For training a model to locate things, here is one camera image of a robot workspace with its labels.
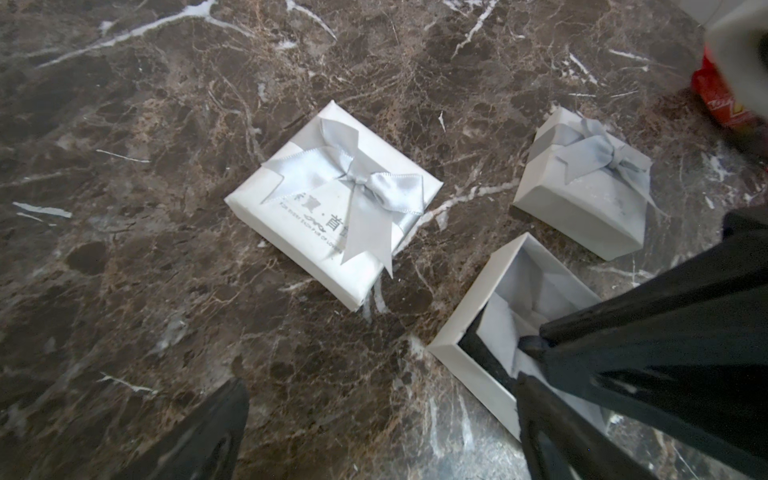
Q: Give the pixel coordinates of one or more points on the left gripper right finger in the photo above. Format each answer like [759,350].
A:
[558,443]

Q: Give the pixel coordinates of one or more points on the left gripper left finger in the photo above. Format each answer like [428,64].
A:
[205,445]

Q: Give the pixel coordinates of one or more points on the white lift-off box base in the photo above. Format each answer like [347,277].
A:
[522,287]

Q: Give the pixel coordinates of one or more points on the red snack bag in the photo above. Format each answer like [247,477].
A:
[711,88]

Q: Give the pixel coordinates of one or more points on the white lift-off box lid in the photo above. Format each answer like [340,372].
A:
[587,184]

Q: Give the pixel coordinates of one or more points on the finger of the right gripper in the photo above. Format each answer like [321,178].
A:
[737,263]
[700,379]

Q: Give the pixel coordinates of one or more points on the white gift box grey bow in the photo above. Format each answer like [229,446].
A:
[337,200]

